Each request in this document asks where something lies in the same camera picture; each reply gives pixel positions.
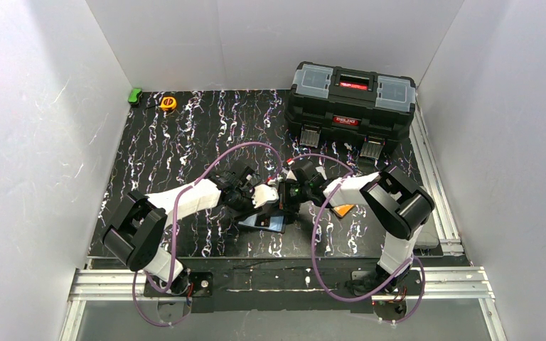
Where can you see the grey foam pad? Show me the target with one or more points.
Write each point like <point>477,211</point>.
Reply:
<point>428,237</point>

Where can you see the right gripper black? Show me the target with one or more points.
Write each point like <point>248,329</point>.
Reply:
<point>284,202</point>

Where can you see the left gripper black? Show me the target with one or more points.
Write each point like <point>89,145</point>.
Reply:
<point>252,204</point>

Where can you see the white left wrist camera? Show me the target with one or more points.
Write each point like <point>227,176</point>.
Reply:
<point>264,194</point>

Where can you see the black toolbox with red handle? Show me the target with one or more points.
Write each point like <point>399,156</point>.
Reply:
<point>366,109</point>

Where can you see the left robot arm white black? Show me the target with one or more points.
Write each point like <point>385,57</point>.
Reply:
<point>135,229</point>

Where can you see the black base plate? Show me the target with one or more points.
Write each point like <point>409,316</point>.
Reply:
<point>264,284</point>

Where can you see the yellow tape measure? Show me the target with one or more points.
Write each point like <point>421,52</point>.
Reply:
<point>168,103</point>

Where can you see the aluminium frame rail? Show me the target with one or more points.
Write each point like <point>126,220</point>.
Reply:
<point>443,218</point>

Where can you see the green small object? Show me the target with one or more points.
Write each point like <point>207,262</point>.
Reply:
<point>134,97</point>

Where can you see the orange object on table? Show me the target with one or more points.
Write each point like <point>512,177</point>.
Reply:
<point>342,210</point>

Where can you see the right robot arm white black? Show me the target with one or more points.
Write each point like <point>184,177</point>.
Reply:
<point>398,202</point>

